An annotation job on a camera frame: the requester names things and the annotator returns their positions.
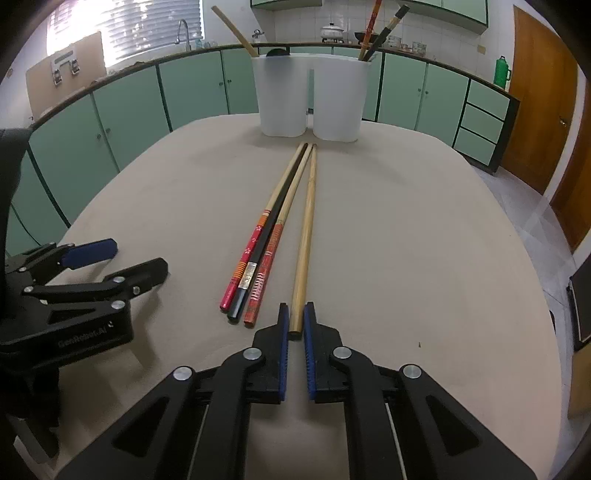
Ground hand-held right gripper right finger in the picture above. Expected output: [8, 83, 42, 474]
[302, 302, 540, 480]

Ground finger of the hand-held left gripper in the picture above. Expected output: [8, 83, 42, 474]
[7, 237, 119, 284]
[22, 257, 170, 325]

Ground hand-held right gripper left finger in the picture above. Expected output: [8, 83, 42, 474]
[54, 302, 291, 480]

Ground orange patterned chopstick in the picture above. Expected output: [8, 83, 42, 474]
[243, 148, 309, 325]

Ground plain bamboo chopstick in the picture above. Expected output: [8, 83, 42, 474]
[211, 6, 260, 58]
[288, 143, 318, 341]

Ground red flowered chopstick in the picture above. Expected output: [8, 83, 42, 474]
[358, 0, 384, 62]
[219, 142, 309, 312]

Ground black chopstick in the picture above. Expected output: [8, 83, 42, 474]
[362, 4, 411, 62]
[226, 144, 310, 322]

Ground white double utensil holder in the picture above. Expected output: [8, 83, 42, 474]
[252, 52, 374, 142]

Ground brown cardboard sheet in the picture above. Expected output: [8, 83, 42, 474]
[25, 31, 108, 118]

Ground green base cabinets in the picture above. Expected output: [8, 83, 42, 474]
[0, 44, 522, 259]

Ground white window blind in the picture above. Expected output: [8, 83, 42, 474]
[46, 0, 204, 65]

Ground light wooden board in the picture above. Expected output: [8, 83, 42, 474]
[568, 346, 591, 418]

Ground black cabinet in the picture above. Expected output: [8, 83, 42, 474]
[567, 272, 591, 352]

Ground wooden door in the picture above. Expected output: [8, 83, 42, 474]
[501, 6, 580, 197]
[549, 51, 591, 252]

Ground green thermos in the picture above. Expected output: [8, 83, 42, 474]
[494, 55, 513, 89]

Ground green wall cabinets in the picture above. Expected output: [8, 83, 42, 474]
[250, 0, 489, 35]

